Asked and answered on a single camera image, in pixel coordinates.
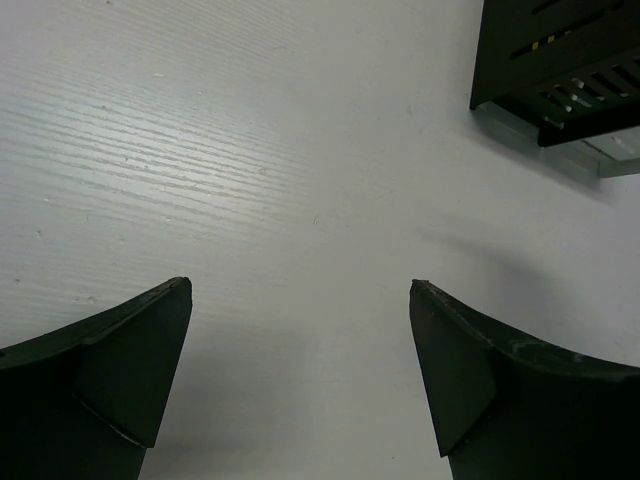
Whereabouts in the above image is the black slotted organizer box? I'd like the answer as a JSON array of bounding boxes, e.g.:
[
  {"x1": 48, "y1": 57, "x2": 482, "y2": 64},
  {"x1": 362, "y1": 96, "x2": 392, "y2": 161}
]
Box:
[{"x1": 470, "y1": 0, "x2": 639, "y2": 147}]

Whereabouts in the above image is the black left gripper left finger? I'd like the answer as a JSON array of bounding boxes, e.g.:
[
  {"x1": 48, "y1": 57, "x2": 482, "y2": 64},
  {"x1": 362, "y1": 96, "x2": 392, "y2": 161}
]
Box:
[{"x1": 1, "y1": 277, "x2": 192, "y2": 479}]

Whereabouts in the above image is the white slotted organizer box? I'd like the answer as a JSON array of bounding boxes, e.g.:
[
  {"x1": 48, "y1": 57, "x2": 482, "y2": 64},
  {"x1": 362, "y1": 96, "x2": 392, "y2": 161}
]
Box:
[{"x1": 471, "y1": 104, "x2": 639, "y2": 189}]

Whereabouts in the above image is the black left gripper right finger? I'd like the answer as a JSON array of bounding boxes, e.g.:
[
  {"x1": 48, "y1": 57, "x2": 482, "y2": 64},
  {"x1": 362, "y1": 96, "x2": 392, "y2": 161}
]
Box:
[{"x1": 409, "y1": 280, "x2": 639, "y2": 479}]

